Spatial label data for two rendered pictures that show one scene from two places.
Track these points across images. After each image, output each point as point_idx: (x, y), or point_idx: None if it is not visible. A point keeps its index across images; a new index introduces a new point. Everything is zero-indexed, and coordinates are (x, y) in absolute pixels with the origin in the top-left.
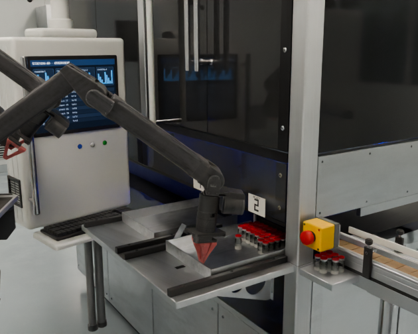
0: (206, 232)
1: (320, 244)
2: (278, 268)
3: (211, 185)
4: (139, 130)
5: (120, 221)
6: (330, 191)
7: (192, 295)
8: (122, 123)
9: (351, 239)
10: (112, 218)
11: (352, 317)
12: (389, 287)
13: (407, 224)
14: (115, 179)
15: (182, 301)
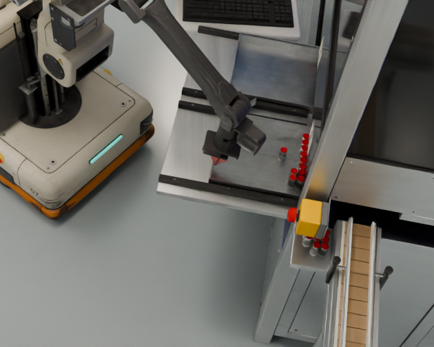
0: (217, 149)
1: (297, 230)
2: (277, 210)
3: (224, 122)
4: (169, 45)
5: (235, 40)
6: (357, 186)
7: (175, 191)
8: (155, 31)
9: (347, 239)
10: (228, 34)
11: None
12: (327, 304)
13: None
14: None
15: (162, 192)
